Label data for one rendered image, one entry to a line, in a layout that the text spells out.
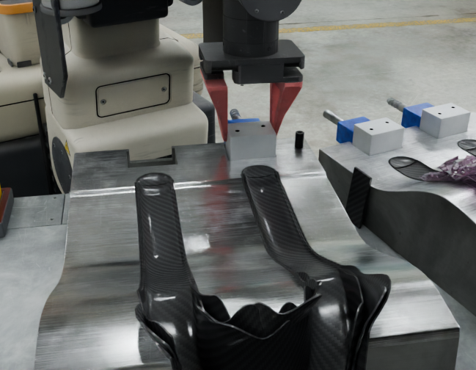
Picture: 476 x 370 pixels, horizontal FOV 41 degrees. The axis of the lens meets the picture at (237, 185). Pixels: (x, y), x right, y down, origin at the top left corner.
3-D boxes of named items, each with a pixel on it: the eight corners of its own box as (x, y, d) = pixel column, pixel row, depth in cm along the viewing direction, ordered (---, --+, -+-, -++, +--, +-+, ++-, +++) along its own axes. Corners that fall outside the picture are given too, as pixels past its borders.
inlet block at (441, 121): (372, 120, 93) (376, 85, 91) (400, 114, 95) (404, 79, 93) (434, 157, 83) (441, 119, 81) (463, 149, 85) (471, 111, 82)
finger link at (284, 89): (300, 147, 69) (305, 62, 64) (234, 152, 68) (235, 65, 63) (284, 123, 75) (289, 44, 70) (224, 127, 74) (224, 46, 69)
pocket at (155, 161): (128, 178, 73) (126, 148, 71) (175, 174, 74) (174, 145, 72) (130, 198, 69) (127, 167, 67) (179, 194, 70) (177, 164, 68)
